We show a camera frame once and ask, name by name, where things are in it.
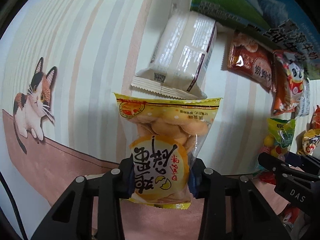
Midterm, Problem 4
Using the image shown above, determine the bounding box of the white cracker packet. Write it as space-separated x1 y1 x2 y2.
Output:
131 10 217 100

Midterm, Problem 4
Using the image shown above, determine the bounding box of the yellow egg biscuit bag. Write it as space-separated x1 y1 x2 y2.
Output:
115 94 221 210

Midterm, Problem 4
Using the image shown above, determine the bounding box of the orange panda snack packet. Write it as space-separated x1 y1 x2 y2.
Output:
273 50 304 115

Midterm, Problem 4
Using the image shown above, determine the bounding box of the green fruit candy bag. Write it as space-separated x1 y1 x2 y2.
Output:
263 118 296 158

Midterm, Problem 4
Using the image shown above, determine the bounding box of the cardboard box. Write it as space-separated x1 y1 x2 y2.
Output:
190 0 319 80

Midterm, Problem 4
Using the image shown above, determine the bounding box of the striped cat table mat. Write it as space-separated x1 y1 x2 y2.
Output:
1 0 273 239

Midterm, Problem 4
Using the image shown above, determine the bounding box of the red shrimp snack packet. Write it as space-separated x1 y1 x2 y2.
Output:
227 31 273 91

